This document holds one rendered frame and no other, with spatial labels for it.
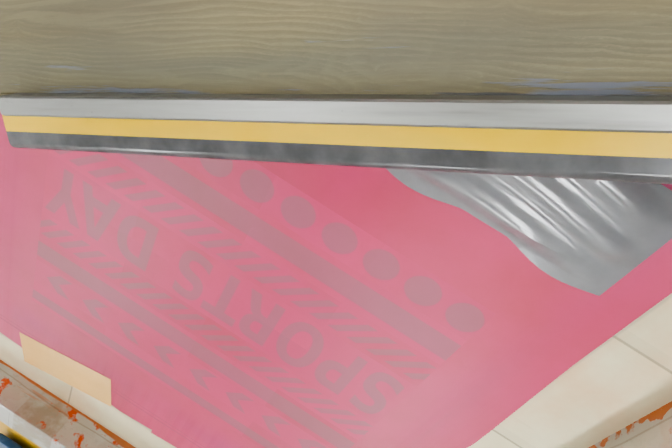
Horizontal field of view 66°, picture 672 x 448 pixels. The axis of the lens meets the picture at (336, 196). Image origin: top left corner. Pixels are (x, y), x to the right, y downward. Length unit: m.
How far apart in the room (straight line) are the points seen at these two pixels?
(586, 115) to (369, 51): 0.08
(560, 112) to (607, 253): 0.11
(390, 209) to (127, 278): 0.23
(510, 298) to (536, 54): 0.15
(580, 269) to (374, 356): 0.15
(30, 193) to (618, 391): 0.42
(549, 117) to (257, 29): 0.12
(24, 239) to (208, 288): 0.17
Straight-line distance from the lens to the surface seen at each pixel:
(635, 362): 0.34
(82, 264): 0.46
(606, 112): 0.19
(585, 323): 0.32
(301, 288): 0.35
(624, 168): 0.22
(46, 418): 0.65
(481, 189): 0.26
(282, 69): 0.23
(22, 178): 0.45
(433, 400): 0.38
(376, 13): 0.21
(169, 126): 0.28
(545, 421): 0.38
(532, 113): 0.19
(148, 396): 0.54
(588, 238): 0.27
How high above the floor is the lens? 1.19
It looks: 53 degrees down
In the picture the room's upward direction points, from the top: 146 degrees counter-clockwise
